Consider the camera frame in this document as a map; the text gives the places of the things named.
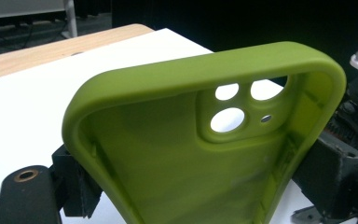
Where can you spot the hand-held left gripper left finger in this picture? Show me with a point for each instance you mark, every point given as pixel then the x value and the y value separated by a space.
pixel 77 186

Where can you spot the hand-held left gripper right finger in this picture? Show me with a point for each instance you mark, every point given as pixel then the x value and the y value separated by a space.
pixel 329 174

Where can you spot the green phone case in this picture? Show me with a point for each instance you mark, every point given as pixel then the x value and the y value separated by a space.
pixel 167 171

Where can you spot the wooden table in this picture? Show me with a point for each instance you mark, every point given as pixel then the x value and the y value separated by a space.
pixel 43 53

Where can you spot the white metal desk frame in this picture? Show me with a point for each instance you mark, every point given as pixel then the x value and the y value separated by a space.
pixel 71 18

